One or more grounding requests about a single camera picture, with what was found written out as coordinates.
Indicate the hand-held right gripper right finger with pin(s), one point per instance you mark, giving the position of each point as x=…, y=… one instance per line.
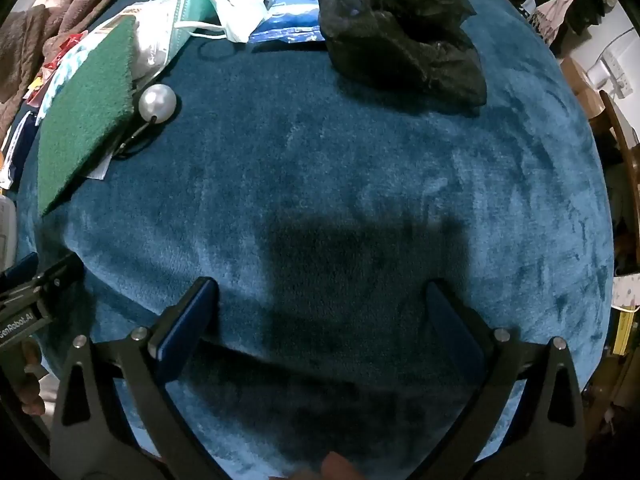
x=450, y=332

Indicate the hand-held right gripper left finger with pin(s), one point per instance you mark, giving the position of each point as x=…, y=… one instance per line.
x=186, y=320

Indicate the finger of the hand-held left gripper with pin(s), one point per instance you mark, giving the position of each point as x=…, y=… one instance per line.
x=19, y=266
x=59, y=274

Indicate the green scouring pad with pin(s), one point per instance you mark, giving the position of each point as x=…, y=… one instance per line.
x=85, y=110

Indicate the white gauze packet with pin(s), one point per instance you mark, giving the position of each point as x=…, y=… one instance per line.
x=148, y=47

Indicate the blue wet wipe packet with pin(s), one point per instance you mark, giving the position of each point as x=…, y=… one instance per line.
x=290, y=10

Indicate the person's left hand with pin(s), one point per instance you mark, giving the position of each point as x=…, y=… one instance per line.
x=27, y=377

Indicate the person's right hand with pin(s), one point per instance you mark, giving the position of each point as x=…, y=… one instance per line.
x=330, y=467

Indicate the dark blue white packet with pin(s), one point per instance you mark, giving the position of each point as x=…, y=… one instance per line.
x=20, y=145

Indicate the yellow book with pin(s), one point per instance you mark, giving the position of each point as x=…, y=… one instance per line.
x=625, y=330

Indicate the white patterned cloth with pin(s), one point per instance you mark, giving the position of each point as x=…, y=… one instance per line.
x=625, y=290

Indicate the blue white striped cloth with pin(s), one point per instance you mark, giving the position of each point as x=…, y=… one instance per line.
x=57, y=82

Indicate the red candy dish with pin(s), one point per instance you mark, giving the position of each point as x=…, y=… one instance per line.
x=67, y=46

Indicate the brown fleece blanket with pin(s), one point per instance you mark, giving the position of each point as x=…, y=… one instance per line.
x=60, y=0

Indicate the cardboard box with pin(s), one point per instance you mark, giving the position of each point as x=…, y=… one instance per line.
x=575, y=82

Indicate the green face mask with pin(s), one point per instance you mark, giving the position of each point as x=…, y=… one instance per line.
x=192, y=7

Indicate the white power strip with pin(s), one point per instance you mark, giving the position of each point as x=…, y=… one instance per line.
x=612, y=67

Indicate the white face mask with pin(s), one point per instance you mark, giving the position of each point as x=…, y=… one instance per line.
x=235, y=5

